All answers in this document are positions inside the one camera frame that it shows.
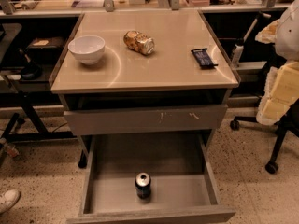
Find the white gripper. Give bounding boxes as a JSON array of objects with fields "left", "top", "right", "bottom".
[{"left": 255, "top": 20, "right": 299, "bottom": 126}]

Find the blue pepsi can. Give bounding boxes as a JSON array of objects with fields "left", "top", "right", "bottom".
[{"left": 135, "top": 173, "right": 151, "bottom": 199}]

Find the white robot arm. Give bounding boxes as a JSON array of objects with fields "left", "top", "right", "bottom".
[{"left": 255, "top": 8, "right": 299, "bottom": 125}]

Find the grey top drawer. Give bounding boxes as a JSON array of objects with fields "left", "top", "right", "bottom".
[{"left": 64, "top": 105, "right": 227, "bottom": 135}]

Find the open grey middle drawer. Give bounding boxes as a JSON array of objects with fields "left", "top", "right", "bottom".
[{"left": 66, "top": 133, "right": 235, "bottom": 224}]

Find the crushed gold can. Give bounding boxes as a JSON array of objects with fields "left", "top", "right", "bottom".
[{"left": 123, "top": 31, "right": 155, "bottom": 55}]

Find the grey drawer cabinet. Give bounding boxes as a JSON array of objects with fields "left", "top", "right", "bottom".
[{"left": 48, "top": 9, "right": 242, "bottom": 169}]

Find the black office chair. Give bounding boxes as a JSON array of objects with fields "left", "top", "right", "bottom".
[{"left": 229, "top": 100, "right": 299, "bottom": 175}]

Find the dark blue snack bar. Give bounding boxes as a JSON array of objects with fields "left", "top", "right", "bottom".
[{"left": 191, "top": 48, "right": 217, "bottom": 69}]

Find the white ceramic bowl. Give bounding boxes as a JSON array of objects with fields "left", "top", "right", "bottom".
[{"left": 68, "top": 35, "right": 106, "bottom": 65}]

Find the white sneaker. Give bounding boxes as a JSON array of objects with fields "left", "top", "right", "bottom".
[{"left": 0, "top": 189, "right": 21, "bottom": 214}]

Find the white handled tool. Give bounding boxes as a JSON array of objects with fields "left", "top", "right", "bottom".
[{"left": 231, "top": 12, "right": 271, "bottom": 67}]

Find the black desk frame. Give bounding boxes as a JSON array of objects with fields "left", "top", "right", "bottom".
[{"left": 0, "top": 23, "right": 74, "bottom": 142}]

